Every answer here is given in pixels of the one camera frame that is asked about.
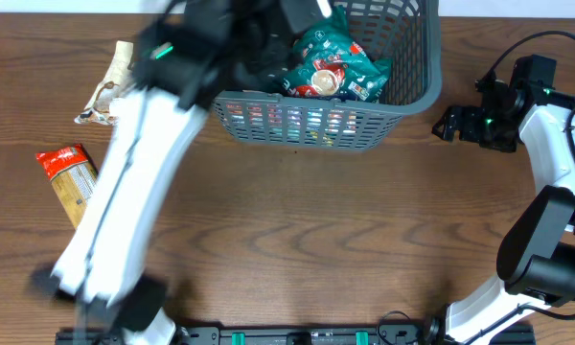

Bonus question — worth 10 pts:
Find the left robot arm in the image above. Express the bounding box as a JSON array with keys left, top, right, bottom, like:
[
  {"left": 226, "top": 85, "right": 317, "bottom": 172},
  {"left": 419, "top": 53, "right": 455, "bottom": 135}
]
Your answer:
[{"left": 49, "top": 0, "right": 332, "bottom": 344}]

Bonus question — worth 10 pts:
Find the grey plastic basket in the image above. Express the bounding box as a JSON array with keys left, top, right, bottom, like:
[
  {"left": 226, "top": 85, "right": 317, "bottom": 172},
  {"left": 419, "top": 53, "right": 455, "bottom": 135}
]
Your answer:
[{"left": 213, "top": 0, "right": 442, "bottom": 150}]

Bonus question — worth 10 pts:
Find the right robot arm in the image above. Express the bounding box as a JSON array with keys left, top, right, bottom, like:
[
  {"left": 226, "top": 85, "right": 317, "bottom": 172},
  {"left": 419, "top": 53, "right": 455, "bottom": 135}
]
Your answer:
[{"left": 422, "top": 55, "right": 575, "bottom": 344}]

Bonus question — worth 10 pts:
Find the Kleenex tissue multipack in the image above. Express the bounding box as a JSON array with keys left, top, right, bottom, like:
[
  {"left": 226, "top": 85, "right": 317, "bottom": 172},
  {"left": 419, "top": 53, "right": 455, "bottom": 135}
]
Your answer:
[{"left": 216, "top": 103, "right": 361, "bottom": 147}]

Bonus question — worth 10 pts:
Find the green Nescafe 3-in-1 bag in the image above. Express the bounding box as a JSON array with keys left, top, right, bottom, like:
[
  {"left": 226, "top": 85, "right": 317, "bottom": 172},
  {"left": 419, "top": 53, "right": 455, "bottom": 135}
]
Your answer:
[{"left": 276, "top": 7, "right": 392, "bottom": 103}]

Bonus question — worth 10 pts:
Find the orange spaghetti packet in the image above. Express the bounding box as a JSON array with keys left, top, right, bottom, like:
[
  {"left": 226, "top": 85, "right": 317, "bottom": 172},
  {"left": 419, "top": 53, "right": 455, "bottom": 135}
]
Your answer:
[{"left": 35, "top": 144, "right": 97, "bottom": 228}]

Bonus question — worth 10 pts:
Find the black mounting rail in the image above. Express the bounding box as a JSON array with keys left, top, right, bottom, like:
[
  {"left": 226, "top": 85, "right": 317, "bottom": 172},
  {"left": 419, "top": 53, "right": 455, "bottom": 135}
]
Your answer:
[{"left": 54, "top": 322, "right": 537, "bottom": 345}]

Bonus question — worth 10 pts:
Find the beige brown snack pouch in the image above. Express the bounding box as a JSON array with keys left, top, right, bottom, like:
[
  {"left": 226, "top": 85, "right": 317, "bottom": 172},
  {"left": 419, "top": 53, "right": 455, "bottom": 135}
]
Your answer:
[{"left": 74, "top": 40, "right": 134, "bottom": 126}]

